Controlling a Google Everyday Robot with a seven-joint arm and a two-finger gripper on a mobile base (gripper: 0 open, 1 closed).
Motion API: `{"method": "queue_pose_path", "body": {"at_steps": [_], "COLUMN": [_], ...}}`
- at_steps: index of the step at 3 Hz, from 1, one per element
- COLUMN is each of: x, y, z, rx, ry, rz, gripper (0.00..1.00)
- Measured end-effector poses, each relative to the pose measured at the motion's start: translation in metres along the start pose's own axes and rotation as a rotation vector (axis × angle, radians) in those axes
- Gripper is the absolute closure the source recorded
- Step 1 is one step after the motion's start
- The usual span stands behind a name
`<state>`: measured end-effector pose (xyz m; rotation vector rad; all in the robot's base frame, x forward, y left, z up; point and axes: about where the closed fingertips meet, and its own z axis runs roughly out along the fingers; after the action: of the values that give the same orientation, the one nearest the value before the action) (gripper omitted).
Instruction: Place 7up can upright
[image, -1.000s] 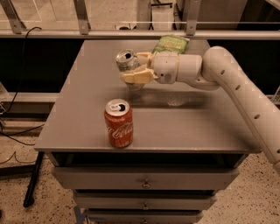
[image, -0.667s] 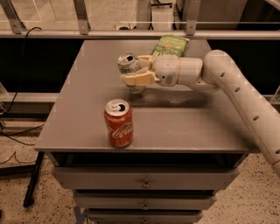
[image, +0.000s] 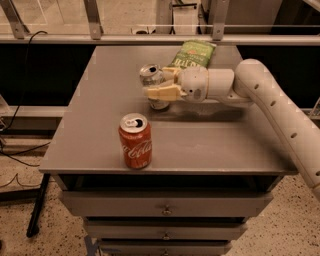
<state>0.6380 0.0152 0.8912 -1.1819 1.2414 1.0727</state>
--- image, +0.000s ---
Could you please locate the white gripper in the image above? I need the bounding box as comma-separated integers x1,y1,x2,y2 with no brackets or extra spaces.
143,66,208,102

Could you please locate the silver green 7up can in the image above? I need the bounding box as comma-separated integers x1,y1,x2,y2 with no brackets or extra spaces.
139,64,169,110

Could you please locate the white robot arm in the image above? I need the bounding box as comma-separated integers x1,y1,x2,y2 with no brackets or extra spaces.
144,59,320,200

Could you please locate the red Coca-Cola can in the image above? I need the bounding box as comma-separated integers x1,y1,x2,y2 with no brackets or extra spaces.
118,113,152,169

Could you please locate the green chip bag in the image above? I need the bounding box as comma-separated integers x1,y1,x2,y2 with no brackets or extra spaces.
169,40,216,69

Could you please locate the grey drawer cabinet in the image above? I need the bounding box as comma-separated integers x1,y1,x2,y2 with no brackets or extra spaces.
40,46,295,256

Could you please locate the top drawer knob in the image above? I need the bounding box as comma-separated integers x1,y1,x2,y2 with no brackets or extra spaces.
162,206,172,216

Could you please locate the drawer knob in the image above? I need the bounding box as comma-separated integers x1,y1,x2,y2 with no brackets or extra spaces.
162,206,172,216
162,233,171,241

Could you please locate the middle drawer knob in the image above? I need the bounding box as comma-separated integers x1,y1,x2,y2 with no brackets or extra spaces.
162,233,171,241

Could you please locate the black metal stand leg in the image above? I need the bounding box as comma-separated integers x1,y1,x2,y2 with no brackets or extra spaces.
26,174,50,238

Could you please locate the metal railing frame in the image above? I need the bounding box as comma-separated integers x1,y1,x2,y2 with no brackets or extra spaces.
0,0,320,46

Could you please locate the black cable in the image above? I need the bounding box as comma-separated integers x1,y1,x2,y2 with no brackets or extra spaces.
0,30,52,188

